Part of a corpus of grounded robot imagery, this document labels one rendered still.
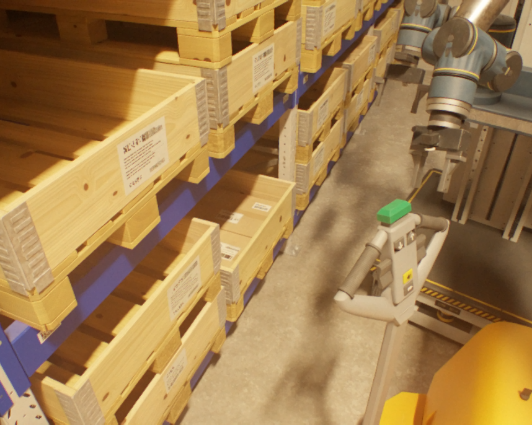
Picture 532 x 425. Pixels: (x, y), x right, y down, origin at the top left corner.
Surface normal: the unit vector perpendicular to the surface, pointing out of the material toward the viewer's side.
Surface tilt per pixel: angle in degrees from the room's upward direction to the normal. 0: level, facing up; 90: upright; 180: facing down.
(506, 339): 14
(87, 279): 90
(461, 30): 63
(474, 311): 90
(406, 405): 22
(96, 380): 90
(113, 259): 90
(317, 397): 0
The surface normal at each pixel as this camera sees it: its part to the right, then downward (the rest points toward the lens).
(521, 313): 0.00, -0.81
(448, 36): -0.78, -0.12
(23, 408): 0.92, 0.23
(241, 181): -0.40, 0.54
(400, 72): -0.52, 0.11
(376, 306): 0.66, 0.08
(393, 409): -0.34, -0.84
